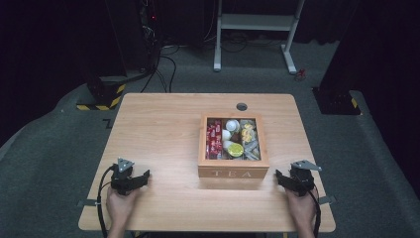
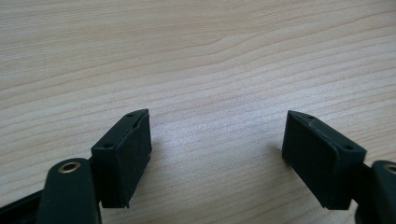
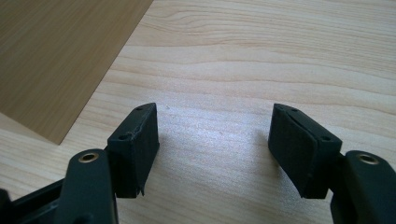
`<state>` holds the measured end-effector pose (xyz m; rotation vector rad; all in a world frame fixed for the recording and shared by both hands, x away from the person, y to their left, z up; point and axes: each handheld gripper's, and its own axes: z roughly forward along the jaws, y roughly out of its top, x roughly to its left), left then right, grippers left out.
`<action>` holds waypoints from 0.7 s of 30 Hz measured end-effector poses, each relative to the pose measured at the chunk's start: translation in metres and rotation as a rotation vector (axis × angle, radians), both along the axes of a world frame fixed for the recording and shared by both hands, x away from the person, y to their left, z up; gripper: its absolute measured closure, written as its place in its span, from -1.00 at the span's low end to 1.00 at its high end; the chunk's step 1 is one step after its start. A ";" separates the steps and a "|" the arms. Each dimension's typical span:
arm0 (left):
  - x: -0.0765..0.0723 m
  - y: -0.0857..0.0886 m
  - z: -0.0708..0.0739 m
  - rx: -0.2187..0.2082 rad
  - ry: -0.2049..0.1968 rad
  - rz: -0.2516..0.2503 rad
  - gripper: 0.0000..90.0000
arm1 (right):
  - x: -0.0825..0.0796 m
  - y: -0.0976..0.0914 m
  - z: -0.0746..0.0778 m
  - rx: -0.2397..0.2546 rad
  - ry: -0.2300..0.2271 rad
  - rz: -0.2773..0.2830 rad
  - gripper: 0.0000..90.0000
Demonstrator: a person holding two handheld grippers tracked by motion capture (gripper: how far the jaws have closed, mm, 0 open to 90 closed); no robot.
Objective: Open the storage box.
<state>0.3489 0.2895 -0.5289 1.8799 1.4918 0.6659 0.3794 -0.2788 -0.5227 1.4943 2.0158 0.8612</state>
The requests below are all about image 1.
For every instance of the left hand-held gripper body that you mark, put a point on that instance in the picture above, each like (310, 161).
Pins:
(122, 177)

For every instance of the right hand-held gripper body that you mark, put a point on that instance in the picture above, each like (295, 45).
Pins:
(302, 178)

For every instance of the wooden tea box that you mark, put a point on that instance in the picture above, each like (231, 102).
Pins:
(232, 170)

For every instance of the brown capsule with green lid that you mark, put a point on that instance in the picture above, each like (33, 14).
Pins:
(235, 150)

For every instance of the person's right hand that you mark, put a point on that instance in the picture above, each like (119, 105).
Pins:
(302, 210)

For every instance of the person's left hand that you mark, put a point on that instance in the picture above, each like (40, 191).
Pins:
(120, 206)

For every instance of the grey tea bag packet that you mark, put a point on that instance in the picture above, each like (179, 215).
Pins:
(252, 150)

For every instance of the yellow tea bag packet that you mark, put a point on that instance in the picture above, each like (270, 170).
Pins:
(247, 132)

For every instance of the dark brown capsule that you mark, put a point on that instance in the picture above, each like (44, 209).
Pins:
(235, 137)

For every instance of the white capsule with pale lid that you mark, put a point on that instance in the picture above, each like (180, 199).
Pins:
(232, 125)

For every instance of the red sachets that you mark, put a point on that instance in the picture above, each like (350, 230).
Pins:
(214, 139)

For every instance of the small red floor object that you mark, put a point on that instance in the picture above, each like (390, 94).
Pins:
(299, 75)

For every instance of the dark equipment rack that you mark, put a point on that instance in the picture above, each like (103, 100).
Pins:
(148, 33)

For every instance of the white metal stand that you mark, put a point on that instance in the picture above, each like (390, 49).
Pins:
(257, 22)

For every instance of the grey table bracket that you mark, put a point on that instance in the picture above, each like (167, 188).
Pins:
(87, 202)
(327, 199)

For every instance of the black post with striped base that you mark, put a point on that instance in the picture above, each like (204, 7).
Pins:
(105, 92)

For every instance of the black post with dark base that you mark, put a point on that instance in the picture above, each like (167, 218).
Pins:
(336, 99)

